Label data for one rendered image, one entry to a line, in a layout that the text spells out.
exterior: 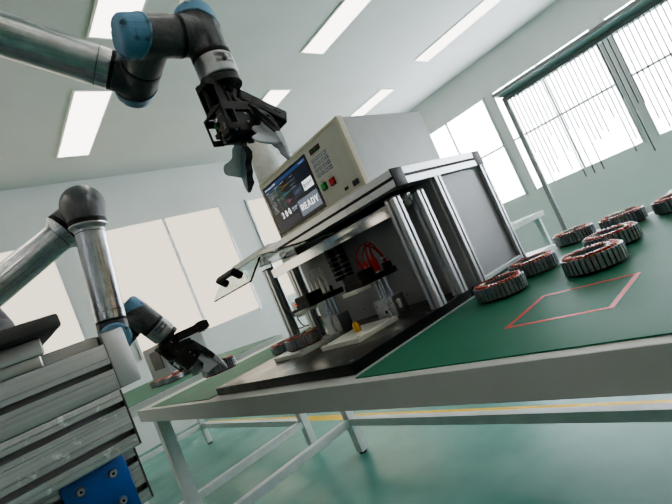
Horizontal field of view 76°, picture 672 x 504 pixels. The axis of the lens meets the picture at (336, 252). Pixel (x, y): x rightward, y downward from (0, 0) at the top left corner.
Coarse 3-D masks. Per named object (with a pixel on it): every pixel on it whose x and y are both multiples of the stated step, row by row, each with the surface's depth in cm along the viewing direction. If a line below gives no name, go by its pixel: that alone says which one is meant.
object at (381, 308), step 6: (396, 294) 117; (402, 294) 118; (378, 300) 121; (384, 300) 117; (390, 300) 115; (402, 300) 117; (378, 306) 119; (384, 306) 118; (396, 306) 115; (408, 306) 118; (378, 312) 120; (384, 312) 118; (396, 312) 115; (402, 312) 116; (384, 318) 119
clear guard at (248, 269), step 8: (304, 240) 125; (312, 240) 129; (280, 248) 119; (288, 248) 123; (296, 248) 132; (304, 248) 142; (264, 256) 118; (272, 256) 126; (280, 256) 135; (288, 256) 146; (248, 264) 118; (256, 264) 112; (264, 264) 138; (248, 272) 114; (232, 280) 123; (240, 280) 116; (248, 280) 111; (224, 288) 125; (232, 288) 119; (216, 296) 128; (224, 296) 122
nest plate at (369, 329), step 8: (384, 320) 109; (392, 320) 107; (368, 328) 107; (376, 328) 103; (344, 336) 111; (352, 336) 105; (360, 336) 100; (368, 336) 101; (328, 344) 109; (336, 344) 105; (344, 344) 103; (352, 344) 101
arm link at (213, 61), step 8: (200, 56) 79; (208, 56) 78; (216, 56) 78; (224, 56) 79; (232, 56) 82; (200, 64) 79; (208, 64) 78; (216, 64) 78; (224, 64) 79; (232, 64) 80; (200, 72) 79; (208, 72) 78; (216, 72) 79; (200, 80) 80
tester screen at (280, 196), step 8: (304, 160) 126; (296, 168) 130; (304, 168) 127; (288, 176) 133; (296, 176) 131; (304, 176) 128; (272, 184) 140; (280, 184) 137; (288, 184) 134; (296, 184) 132; (272, 192) 141; (280, 192) 138; (288, 192) 135; (304, 192) 130; (272, 200) 142; (280, 200) 139; (288, 200) 136; (296, 200) 134; (272, 208) 143; (280, 208) 140; (296, 208) 134; (280, 216) 141; (304, 216) 133; (280, 224) 142
